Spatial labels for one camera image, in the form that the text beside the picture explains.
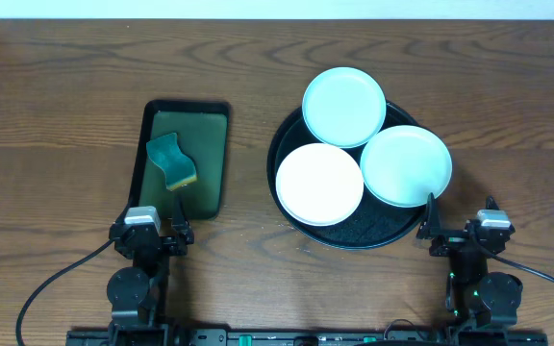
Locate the green yellow sponge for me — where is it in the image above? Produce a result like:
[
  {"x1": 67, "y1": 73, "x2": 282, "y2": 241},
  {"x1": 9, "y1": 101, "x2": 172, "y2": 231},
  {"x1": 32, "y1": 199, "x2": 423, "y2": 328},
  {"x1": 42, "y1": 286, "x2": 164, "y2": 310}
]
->
[{"x1": 146, "y1": 133, "x2": 197, "y2": 191}]

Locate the green plate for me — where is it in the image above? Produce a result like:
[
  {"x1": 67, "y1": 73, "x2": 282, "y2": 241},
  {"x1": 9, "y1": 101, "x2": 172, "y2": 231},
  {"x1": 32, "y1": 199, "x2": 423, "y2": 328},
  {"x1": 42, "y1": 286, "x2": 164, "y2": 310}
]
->
[
  {"x1": 302, "y1": 67, "x2": 387, "y2": 149},
  {"x1": 360, "y1": 125, "x2": 453, "y2": 208}
]

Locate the pink white plate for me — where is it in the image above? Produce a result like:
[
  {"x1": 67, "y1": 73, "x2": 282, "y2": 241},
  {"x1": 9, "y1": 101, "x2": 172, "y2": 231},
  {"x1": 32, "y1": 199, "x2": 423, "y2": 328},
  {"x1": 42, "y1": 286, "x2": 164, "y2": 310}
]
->
[{"x1": 275, "y1": 143, "x2": 364, "y2": 227}]

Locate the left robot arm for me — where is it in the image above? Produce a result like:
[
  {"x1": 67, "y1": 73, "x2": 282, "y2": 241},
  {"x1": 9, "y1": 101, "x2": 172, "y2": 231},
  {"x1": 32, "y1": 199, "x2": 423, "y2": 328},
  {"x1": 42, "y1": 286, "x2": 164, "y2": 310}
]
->
[{"x1": 105, "y1": 197, "x2": 194, "y2": 346}]

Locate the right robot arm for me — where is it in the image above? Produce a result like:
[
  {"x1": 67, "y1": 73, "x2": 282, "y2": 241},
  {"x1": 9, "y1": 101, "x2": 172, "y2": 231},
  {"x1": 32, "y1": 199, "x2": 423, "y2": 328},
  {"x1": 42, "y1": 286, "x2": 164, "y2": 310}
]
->
[{"x1": 416, "y1": 194, "x2": 523, "y2": 345}]

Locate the black rectangular tray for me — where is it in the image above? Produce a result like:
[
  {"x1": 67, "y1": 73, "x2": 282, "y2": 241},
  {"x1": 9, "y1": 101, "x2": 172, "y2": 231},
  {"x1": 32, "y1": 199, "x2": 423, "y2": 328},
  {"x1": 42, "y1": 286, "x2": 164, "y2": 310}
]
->
[{"x1": 129, "y1": 100, "x2": 230, "y2": 220}]

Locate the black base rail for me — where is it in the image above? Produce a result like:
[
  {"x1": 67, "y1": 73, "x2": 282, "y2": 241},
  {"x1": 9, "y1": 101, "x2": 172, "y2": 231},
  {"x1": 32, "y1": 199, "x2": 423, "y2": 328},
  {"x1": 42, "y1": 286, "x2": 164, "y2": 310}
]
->
[{"x1": 65, "y1": 329, "x2": 548, "y2": 346}]

